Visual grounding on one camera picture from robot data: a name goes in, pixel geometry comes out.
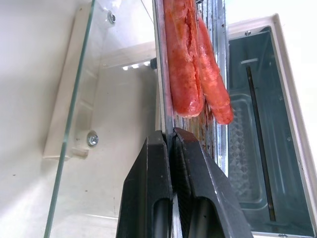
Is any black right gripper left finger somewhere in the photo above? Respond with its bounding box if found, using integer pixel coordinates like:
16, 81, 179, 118
115, 129, 174, 238

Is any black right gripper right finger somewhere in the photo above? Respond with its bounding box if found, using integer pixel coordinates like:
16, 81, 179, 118
172, 127, 254, 238

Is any silver metal baking tray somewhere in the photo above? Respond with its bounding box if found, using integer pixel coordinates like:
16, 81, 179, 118
152, 0, 230, 238

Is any glass toaster oven door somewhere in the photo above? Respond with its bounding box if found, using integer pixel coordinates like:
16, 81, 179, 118
43, 0, 164, 238

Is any cream toaster oven body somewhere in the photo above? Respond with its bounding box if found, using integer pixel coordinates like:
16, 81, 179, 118
224, 12, 317, 238

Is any smooth red sausage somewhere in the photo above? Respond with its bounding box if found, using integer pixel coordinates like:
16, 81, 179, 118
197, 16, 234, 125

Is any split red sausage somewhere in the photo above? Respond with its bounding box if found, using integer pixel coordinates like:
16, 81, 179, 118
162, 0, 205, 118

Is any cream oven door handle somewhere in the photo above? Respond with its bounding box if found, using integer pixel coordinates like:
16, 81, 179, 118
42, 5, 100, 161

